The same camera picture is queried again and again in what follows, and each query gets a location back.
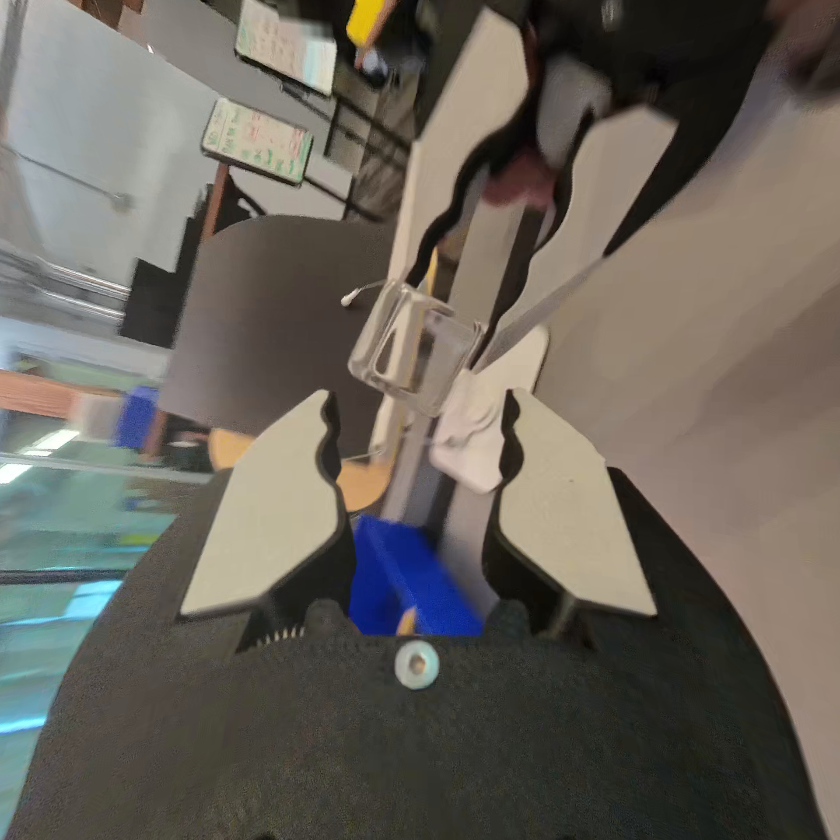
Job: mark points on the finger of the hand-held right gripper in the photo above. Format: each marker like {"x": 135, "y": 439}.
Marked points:
{"x": 624, "y": 158}
{"x": 453, "y": 145}

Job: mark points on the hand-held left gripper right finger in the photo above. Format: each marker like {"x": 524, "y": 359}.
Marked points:
{"x": 565, "y": 519}

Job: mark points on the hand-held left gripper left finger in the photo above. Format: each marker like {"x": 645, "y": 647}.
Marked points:
{"x": 269, "y": 525}

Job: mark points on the blue plastic bin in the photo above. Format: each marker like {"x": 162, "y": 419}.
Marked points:
{"x": 400, "y": 584}

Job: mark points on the clear acrylic cube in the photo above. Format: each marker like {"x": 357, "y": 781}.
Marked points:
{"x": 414, "y": 348}

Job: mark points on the white rounded pad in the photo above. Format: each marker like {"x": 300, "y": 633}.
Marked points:
{"x": 486, "y": 420}

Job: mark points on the whiteboard with green writing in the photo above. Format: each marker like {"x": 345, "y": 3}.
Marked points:
{"x": 289, "y": 46}
{"x": 256, "y": 141}

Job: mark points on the black wood-rimmed board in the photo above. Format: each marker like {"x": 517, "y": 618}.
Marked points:
{"x": 282, "y": 328}

